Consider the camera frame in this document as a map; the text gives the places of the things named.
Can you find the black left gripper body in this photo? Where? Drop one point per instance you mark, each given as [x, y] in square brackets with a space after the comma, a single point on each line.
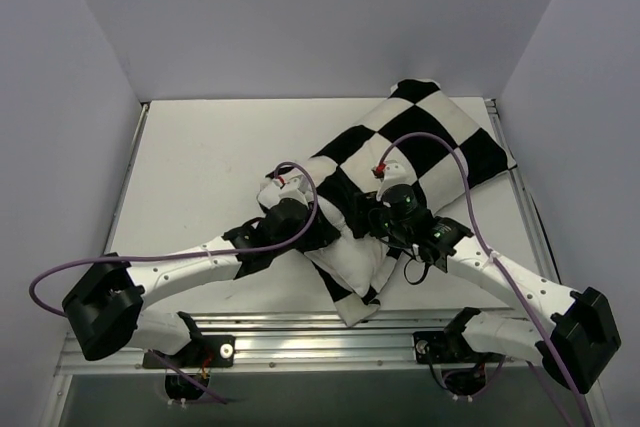
[310, 229]

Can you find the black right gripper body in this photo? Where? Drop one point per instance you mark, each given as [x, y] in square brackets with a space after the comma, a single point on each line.
[373, 219]

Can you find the white pillow insert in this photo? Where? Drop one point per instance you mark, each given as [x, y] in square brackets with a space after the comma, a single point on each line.
[347, 263]

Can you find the black white checkered pillowcase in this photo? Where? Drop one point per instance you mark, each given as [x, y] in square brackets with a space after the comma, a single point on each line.
[443, 149]

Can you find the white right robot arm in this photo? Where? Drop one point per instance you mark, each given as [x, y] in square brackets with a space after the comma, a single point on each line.
[571, 334]

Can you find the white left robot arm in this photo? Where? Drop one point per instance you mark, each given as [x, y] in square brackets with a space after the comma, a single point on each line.
[109, 308]

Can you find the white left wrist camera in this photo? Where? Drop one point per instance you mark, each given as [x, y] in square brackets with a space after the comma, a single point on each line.
[278, 189]

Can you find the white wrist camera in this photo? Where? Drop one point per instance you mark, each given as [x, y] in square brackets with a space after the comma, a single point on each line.
[390, 174]
[278, 189]

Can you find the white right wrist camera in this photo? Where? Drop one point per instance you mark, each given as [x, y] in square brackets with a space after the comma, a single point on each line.
[390, 174]

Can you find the aluminium front frame rail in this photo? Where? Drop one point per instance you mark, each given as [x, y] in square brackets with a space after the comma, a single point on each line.
[305, 342]

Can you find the aluminium right side rail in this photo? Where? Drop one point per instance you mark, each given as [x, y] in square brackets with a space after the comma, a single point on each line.
[533, 225]

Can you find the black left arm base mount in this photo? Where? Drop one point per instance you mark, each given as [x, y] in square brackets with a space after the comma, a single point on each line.
[187, 355]

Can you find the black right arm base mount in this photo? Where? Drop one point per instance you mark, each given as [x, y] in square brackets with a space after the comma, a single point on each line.
[453, 365]

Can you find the aluminium table edge rail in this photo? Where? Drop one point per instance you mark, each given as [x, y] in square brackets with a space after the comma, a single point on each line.
[134, 147]

